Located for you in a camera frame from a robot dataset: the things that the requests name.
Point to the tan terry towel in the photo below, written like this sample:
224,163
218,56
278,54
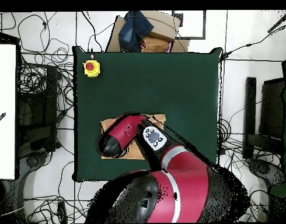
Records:
136,151

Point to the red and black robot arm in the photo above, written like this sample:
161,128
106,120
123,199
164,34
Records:
180,186

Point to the black flat bar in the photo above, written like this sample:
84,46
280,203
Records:
250,105

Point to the dark green tablecloth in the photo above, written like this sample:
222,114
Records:
145,81

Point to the yellow emergency stop button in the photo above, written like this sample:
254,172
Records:
91,68

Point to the brown folded cloth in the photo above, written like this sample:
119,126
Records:
154,45

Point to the pink cloth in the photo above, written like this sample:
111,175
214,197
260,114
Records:
169,47

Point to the blue denim jeans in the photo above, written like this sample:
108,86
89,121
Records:
133,30

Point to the brown cardboard box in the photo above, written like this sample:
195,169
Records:
164,25

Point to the black equipment rack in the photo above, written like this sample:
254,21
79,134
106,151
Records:
38,112

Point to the black stand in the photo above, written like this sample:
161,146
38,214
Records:
271,105

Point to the white table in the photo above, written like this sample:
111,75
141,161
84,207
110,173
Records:
5,93

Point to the black rod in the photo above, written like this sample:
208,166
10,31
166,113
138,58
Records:
279,22

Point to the black square frame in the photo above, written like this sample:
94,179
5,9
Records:
192,37

